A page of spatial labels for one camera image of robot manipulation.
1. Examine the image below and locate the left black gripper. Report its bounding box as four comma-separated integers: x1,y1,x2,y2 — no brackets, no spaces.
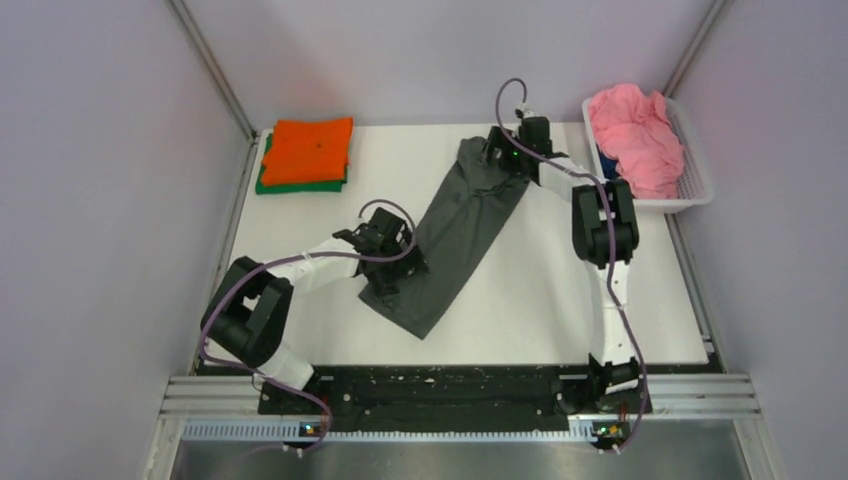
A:
365,227,429,296

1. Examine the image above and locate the dark grey t-shirt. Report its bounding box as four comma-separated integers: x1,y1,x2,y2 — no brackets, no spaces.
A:
359,137,529,339

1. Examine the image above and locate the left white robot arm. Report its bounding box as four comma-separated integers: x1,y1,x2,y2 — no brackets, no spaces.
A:
200,200,428,414

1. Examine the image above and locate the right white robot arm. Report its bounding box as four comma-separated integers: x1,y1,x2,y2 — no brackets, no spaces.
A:
484,116,643,412

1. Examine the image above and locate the folded green t-shirt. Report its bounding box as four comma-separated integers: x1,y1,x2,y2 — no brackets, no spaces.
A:
254,164,347,195

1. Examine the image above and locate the blue t-shirt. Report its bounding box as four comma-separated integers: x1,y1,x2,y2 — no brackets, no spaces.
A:
597,148,620,180

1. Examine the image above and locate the pink t-shirt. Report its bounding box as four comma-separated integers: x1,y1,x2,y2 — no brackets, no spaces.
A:
588,83,684,200

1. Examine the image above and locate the folded orange t-shirt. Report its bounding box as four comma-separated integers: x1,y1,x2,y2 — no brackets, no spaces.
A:
259,117,354,188

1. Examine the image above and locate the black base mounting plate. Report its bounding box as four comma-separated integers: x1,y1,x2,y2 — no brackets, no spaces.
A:
198,356,723,436

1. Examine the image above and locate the white plastic basket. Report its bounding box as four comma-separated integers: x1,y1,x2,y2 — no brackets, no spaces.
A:
582,97,714,214

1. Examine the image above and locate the white slotted cable duct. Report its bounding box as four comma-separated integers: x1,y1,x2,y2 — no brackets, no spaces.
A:
181,420,597,444

